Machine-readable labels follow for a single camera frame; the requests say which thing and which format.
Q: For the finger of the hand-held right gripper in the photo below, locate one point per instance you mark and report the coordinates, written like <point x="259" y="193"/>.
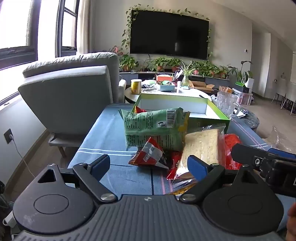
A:
<point x="245" y="153"/>

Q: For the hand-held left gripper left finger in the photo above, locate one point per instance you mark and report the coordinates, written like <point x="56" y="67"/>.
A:
<point x="101" y="165"/>

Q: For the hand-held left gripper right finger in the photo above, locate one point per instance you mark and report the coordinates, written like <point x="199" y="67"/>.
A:
<point x="196" y="165"/>

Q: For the dark red snack packet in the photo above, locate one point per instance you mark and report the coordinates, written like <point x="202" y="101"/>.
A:
<point x="173" y="165"/>

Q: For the small red white snack packet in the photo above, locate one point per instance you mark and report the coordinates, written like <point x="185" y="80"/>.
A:
<point x="148" y="153"/>

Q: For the green snack bag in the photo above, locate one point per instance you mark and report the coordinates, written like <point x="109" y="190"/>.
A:
<point x="150" y="125"/>

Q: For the green cardboard box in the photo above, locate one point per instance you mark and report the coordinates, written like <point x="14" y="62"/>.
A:
<point x="180" y="104"/>

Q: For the red orange snack packet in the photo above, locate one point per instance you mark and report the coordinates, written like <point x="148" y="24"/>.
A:
<point x="138" y="110"/>

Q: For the person's right hand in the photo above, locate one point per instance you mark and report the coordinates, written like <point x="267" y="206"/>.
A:
<point x="292" y="222"/>

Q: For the clear plastic bag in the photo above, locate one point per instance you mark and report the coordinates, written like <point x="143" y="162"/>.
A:
<point x="279" y="139"/>

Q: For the dark marble round table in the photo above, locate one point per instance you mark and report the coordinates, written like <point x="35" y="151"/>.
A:
<point x="251" y="120"/>

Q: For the clear storage box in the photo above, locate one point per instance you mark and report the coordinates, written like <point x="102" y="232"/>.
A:
<point x="245" y="98"/>

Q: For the dining chairs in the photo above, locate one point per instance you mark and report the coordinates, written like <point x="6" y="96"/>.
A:
<point x="285" y="100"/>

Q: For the green black box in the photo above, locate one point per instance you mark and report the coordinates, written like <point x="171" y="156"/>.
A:
<point x="241" y="86"/>

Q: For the tall plant in white pot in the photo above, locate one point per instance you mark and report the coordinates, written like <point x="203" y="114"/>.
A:
<point x="249" y="82"/>

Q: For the round white coffee table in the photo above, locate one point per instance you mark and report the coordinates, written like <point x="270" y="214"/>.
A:
<point x="187" y="93"/>

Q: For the grey armchair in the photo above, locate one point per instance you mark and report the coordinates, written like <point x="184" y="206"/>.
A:
<point x="69" y="97"/>

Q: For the open cardboard box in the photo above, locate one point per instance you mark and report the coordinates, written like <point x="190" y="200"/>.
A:
<point x="203" y="87"/>

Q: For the light blue basket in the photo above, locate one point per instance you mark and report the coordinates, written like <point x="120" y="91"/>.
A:
<point x="165" y="87"/>

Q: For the yellow canister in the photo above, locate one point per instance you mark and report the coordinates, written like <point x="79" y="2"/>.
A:
<point x="136" y="87"/>

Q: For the spider plant in glass vase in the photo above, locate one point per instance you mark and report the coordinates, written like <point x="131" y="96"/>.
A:
<point x="185" y="81"/>

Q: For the orange box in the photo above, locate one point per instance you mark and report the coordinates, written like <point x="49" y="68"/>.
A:
<point x="164" y="78"/>

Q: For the dark television cabinet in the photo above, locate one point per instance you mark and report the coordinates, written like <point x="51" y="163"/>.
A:
<point x="136" y="75"/>

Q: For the row of potted plants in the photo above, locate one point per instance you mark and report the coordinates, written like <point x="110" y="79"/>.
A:
<point x="126" y="62"/>

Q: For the green ivy vine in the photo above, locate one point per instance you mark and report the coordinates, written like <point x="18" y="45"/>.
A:
<point x="127" y="30"/>

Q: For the beige curtain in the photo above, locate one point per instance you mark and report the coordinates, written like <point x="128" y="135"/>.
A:
<point x="84" y="25"/>

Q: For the narrow black framed window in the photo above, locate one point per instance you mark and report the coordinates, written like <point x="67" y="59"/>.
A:
<point x="68" y="25"/>

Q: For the wall socket with charger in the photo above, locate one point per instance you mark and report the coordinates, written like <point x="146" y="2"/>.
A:
<point x="8" y="135"/>

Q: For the black wall television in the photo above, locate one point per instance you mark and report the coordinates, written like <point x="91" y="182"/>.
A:
<point x="168" y="34"/>

